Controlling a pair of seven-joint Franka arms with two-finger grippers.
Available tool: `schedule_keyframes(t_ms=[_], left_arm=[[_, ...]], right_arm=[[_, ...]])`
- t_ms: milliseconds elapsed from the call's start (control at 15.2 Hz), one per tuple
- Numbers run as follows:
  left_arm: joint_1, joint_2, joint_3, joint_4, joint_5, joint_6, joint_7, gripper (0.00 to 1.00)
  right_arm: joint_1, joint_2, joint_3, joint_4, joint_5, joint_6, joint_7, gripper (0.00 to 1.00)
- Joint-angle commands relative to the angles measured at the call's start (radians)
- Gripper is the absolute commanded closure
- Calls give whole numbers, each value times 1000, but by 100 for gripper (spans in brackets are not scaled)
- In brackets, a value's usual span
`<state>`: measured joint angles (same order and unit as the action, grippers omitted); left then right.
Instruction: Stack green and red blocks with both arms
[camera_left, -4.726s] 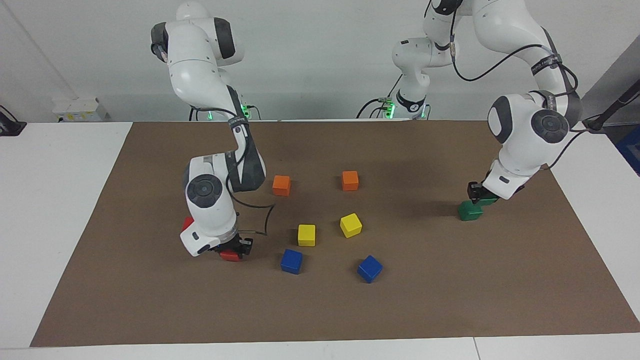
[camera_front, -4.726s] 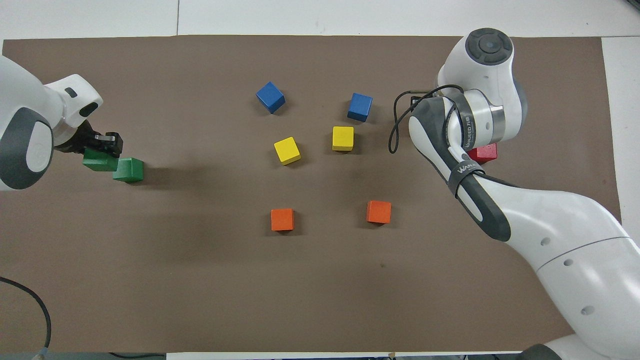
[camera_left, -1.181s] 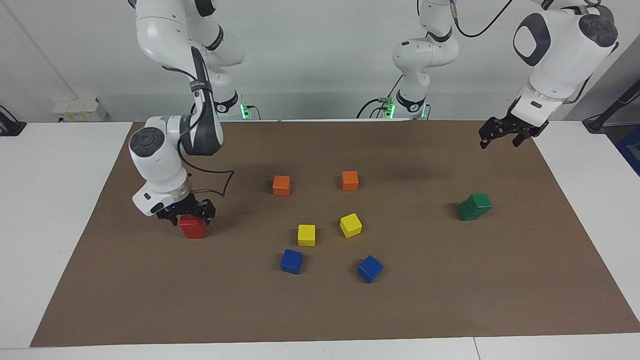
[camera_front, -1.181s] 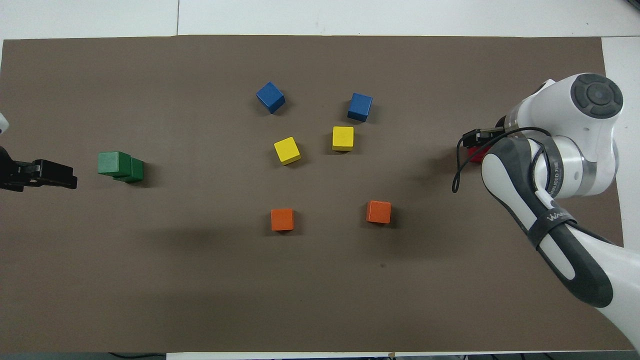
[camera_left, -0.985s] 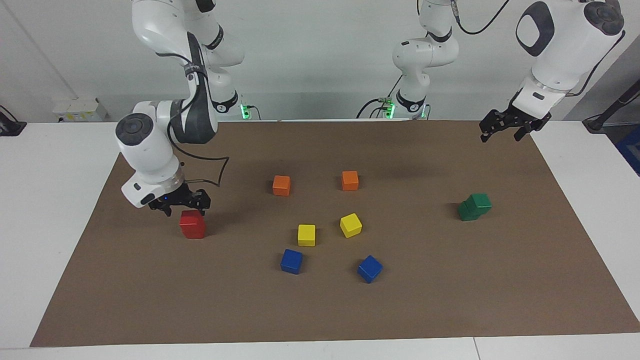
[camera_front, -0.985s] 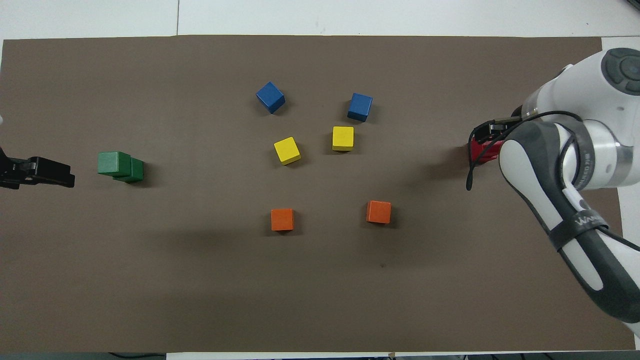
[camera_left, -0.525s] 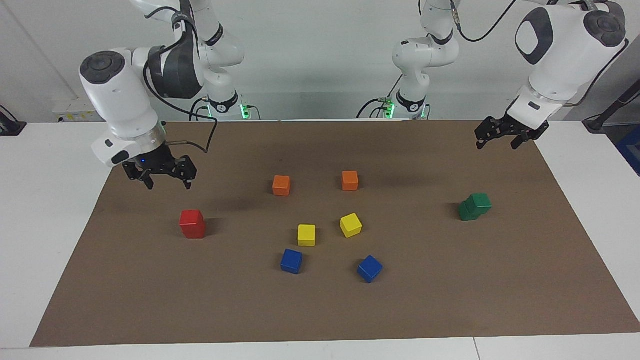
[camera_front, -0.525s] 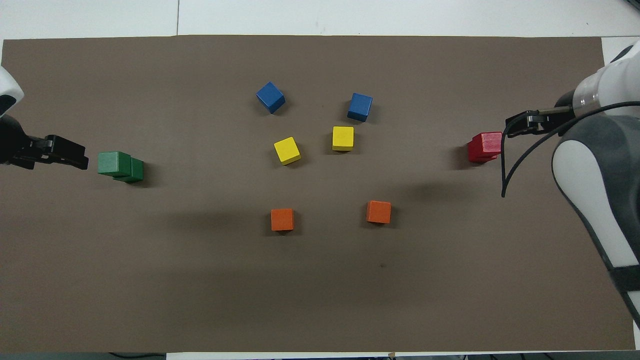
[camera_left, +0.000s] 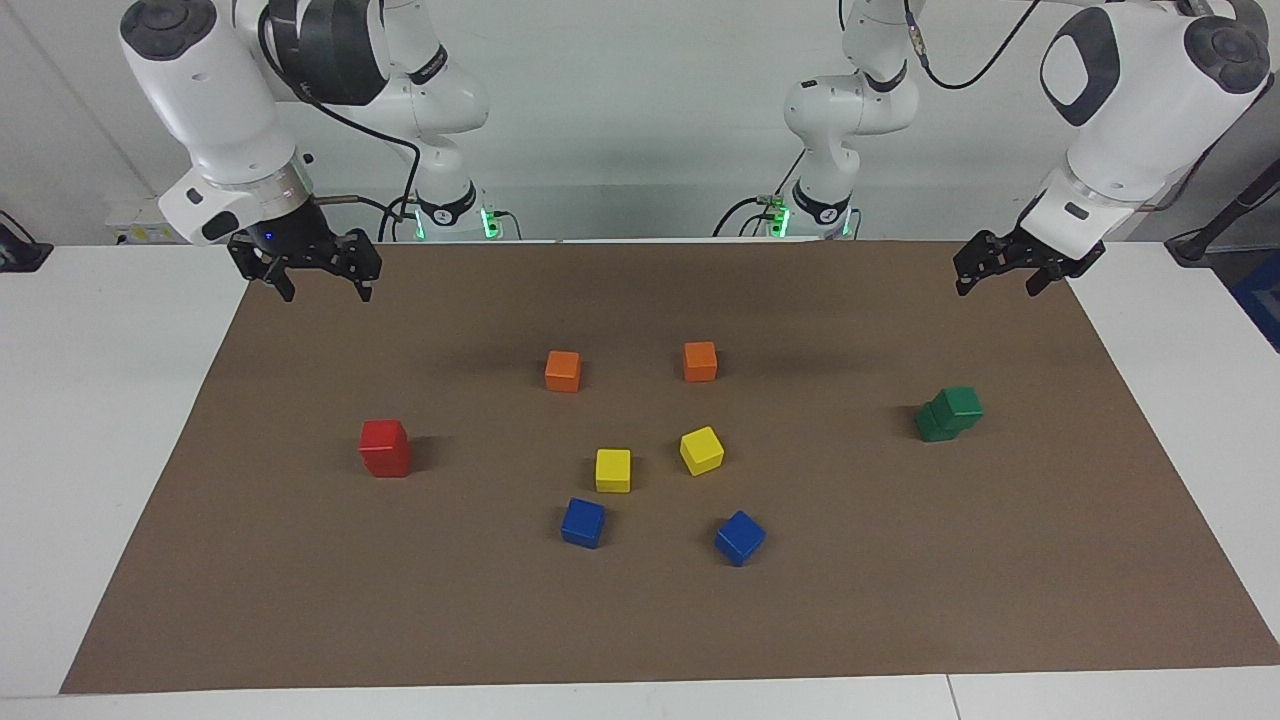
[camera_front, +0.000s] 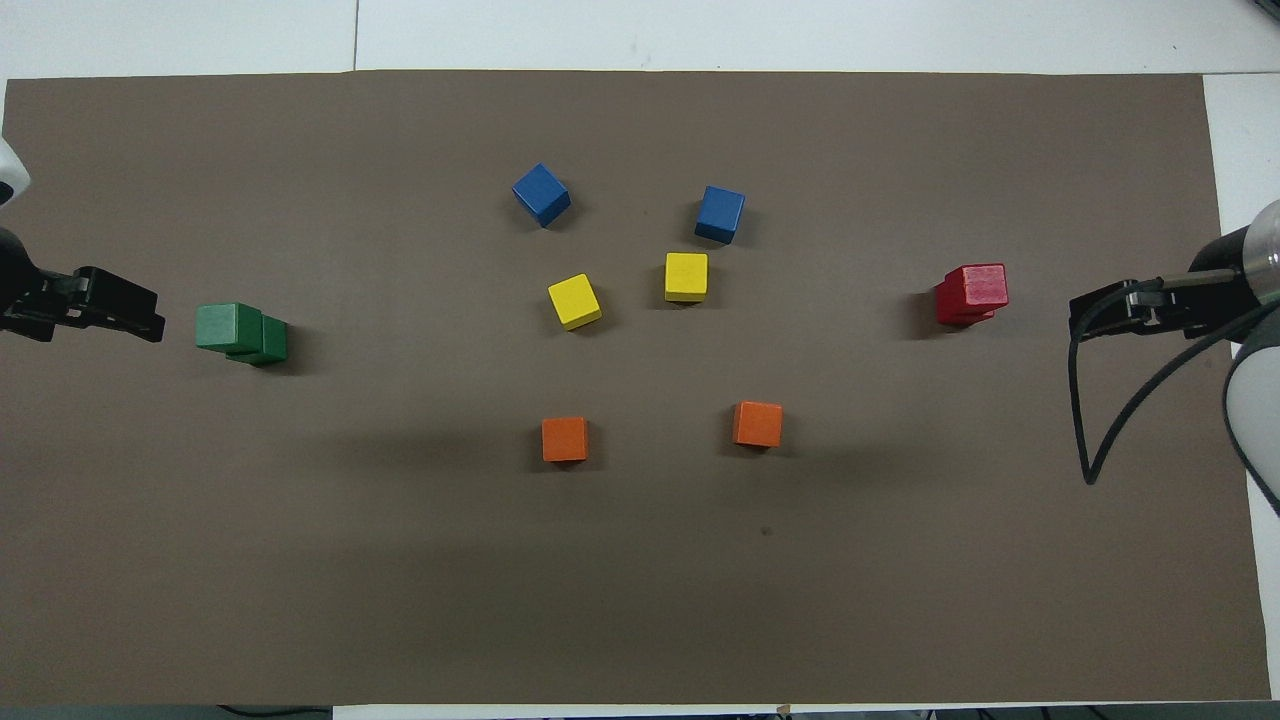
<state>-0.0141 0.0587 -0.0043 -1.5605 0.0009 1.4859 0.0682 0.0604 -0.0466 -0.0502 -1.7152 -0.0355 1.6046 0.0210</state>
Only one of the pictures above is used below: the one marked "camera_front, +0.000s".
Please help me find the blue cube block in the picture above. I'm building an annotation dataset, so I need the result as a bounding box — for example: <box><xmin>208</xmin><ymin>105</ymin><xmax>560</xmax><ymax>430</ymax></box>
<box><xmin>511</xmin><ymin>162</ymin><xmax>573</xmax><ymax>229</ymax></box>
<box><xmin>694</xmin><ymin>185</ymin><xmax>747</xmax><ymax>246</ymax></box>

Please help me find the brown table mat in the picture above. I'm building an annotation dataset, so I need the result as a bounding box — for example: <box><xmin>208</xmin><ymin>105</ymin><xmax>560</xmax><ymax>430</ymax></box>
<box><xmin>0</xmin><ymin>68</ymin><xmax>1272</xmax><ymax>707</ymax></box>

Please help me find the green cube block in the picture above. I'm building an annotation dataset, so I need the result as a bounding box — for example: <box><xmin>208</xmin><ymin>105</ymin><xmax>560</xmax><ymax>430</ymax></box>
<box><xmin>194</xmin><ymin>302</ymin><xmax>265</xmax><ymax>354</ymax></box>
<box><xmin>225</xmin><ymin>315</ymin><xmax>289</xmax><ymax>367</ymax></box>

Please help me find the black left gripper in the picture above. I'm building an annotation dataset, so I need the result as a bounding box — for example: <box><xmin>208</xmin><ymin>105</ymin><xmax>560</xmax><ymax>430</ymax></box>
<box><xmin>0</xmin><ymin>227</ymin><xmax>167</xmax><ymax>344</ymax></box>

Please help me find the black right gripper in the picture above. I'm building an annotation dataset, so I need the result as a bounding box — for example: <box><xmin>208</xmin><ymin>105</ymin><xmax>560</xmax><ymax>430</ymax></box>
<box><xmin>1068</xmin><ymin>227</ymin><xmax>1264</xmax><ymax>340</ymax></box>

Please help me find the yellow cube block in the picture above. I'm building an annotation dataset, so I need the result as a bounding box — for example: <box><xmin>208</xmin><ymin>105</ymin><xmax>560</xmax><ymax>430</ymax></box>
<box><xmin>664</xmin><ymin>251</ymin><xmax>710</xmax><ymax>304</ymax></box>
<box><xmin>547</xmin><ymin>272</ymin><xmax>604</xmax><ymax>332</ymax></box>

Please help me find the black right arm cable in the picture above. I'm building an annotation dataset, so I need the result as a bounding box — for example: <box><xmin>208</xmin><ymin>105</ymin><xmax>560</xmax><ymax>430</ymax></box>
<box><xmin>1066</xmin><ymin>268</ymin><xmax>1280</xmax><ymax>488</ymax></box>

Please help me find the orange cube block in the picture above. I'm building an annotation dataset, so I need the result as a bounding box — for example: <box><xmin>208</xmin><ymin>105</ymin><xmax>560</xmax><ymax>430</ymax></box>
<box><xmin>732</xmin><ymin>400</ymin><xmax>785</xmax><ymax>450</ymax></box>
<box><xmin>541</xmin><ymin>416</ymin><xmax>591</xmax><ymax>464</ymax></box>

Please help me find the black floor cable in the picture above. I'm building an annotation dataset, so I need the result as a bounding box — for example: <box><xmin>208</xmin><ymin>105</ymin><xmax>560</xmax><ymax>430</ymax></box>
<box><xmin>214</xmin><ymin>704</ymin><xmax>333</xmax><ymax>720</ymax></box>

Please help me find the red cube block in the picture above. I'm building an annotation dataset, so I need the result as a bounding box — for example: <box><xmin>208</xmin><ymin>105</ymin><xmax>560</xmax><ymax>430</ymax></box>
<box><xmin>944</xmin><ymin>263</ymin><xmax>1010</xmax><ymax>314</ymax></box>
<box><xmin>935</xmin><ymin>282</ymin><xmax>997</xmax><ymax>327</ymax></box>

